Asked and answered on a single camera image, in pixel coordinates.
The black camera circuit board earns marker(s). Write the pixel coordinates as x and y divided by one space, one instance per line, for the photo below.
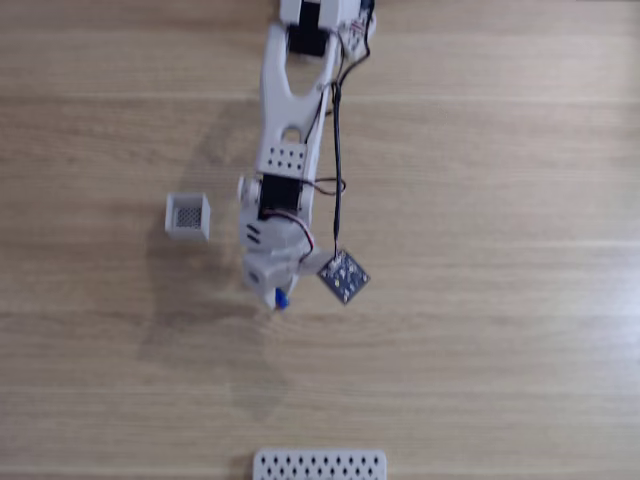
345 276

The white perforated peg board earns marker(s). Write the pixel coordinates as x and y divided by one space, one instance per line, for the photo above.
320 466

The small white perforated crate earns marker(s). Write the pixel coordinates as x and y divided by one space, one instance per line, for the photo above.
187 218

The white controller circuit board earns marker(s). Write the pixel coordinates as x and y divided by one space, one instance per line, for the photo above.
358 29

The blue peg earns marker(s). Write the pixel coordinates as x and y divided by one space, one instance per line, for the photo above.
283 299

